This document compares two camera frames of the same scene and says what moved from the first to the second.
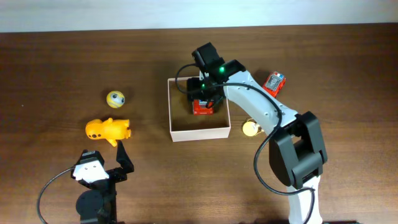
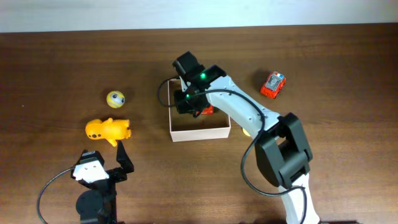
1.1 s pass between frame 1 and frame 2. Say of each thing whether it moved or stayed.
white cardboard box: stayed
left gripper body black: stayed
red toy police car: stayed
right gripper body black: moved
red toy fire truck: stayed
